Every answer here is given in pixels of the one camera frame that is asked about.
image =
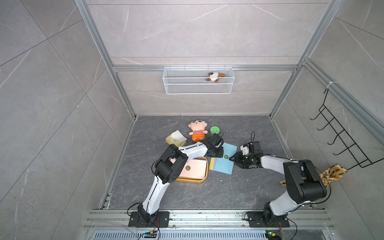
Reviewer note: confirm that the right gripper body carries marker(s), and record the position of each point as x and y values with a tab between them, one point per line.
243	160

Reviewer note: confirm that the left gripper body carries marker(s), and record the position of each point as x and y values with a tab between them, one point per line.
218	152

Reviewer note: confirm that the lilac envelope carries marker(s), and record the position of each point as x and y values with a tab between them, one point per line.
214	163

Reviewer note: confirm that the yellow plastic storage tray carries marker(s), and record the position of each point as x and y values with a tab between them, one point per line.
198	180

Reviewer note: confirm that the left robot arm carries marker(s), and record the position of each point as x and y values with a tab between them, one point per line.
169	167

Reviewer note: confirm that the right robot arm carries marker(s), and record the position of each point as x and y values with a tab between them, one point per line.
293	197

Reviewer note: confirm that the pink plush doll orange pants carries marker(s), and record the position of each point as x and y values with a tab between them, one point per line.
198	130

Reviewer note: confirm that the yellow envelope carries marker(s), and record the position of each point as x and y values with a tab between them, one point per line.
211	163

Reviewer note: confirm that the small brown white plush dog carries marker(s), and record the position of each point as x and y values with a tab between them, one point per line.
215	77

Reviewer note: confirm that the yellow patterned cloth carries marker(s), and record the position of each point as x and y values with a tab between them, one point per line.
333	172

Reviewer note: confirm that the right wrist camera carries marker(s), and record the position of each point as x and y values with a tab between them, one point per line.
251	148

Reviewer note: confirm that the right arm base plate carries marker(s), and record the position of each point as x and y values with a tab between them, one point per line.
258	219

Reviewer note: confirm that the white wire mesh basket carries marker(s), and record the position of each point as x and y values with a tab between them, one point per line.
192	80

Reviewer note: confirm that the aluminium mounting rail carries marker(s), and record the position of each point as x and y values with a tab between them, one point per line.
207	225

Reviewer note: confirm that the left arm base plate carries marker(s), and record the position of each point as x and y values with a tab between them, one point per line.
159	219

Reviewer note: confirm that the black wall hook rack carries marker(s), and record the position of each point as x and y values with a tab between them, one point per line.
358	157

